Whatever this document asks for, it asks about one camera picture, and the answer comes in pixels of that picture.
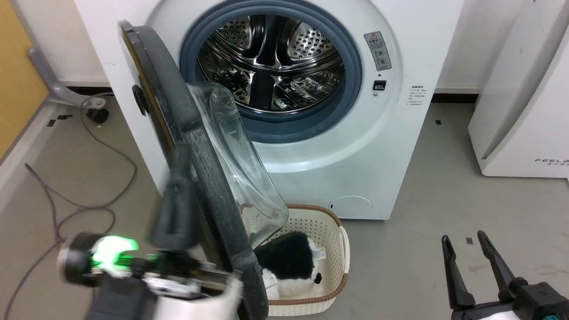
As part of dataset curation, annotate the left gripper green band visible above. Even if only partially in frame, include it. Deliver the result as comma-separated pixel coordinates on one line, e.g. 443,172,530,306
57,142,243,299

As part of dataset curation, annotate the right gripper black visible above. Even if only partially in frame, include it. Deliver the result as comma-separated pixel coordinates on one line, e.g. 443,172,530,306
441,230,569,320

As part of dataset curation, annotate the dark grey washer door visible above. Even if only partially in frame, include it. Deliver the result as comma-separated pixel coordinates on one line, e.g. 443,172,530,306
118,20,290,320

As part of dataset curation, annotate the grey rubber door gasket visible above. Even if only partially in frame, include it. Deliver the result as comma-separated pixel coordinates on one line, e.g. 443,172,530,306
179,0,363,144

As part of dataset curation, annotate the white front-load washing machine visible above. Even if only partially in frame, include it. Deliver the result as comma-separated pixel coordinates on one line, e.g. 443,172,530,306
73,0,465,221

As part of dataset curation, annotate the black caster wheel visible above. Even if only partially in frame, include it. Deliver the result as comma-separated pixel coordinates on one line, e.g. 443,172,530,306
85,108,110,124

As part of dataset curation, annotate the black and white plush toy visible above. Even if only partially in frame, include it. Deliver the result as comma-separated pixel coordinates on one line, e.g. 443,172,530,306
254,231,327,300

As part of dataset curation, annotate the round white filter cover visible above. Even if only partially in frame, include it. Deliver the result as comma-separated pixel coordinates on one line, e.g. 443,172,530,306
329,196,373,220

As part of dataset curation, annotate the cream laundry basket brown rim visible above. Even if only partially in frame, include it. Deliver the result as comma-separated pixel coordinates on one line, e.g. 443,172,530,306
242,204,351,317

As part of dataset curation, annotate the white floor appliance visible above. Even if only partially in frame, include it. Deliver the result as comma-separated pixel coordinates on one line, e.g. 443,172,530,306
468,0,569,179

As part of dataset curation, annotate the grey metal stand leg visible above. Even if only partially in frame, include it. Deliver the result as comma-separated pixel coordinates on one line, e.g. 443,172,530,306
28,46,107,110

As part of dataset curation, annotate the small printed text label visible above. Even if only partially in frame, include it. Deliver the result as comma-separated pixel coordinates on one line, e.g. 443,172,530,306
406,84,430,108

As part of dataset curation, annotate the stainless steel washer drum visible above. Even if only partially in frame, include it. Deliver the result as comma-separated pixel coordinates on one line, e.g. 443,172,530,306
197,15,346,114

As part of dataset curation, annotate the yellow wooden panel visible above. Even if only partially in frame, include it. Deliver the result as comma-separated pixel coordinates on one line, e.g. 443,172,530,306
0,0,50,161

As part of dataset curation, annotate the grey warning sticker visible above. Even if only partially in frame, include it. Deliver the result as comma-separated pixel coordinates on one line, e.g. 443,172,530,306
364,31,393,72

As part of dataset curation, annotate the thin grey floor cable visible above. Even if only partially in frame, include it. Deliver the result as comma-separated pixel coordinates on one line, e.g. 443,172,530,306
1,95,138,320

